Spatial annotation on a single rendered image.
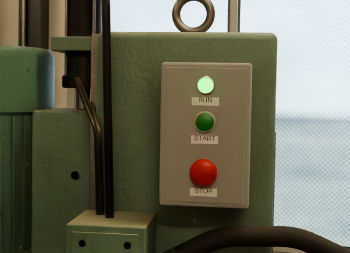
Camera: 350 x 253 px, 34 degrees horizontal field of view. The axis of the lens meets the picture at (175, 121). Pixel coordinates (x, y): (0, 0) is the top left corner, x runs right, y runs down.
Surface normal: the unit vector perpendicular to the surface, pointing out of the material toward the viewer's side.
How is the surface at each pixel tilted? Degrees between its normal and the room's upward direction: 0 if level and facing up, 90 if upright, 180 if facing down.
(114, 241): 90
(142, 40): 90
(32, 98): 90
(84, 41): 90
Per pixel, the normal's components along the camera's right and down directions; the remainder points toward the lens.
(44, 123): -0.11, 0.05
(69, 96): 0.97, 0.03
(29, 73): 0.76, 0.05
